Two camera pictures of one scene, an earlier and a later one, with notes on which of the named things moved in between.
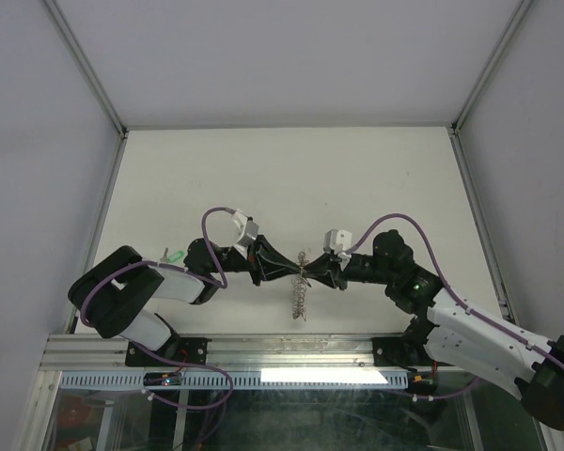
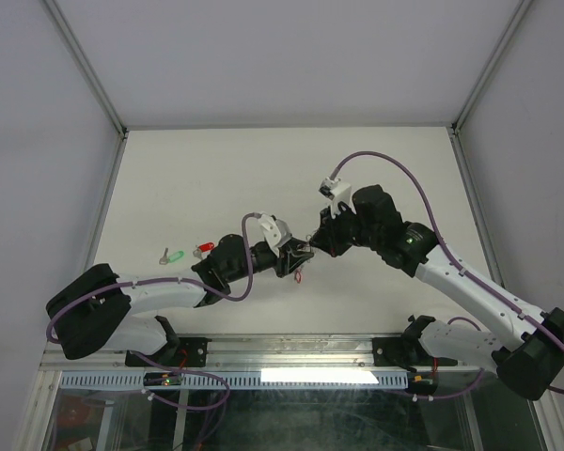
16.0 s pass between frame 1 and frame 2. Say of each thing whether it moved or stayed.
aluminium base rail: stayed
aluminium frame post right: stayed
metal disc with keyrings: moved
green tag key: stayed
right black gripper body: moved
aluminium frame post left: stayed
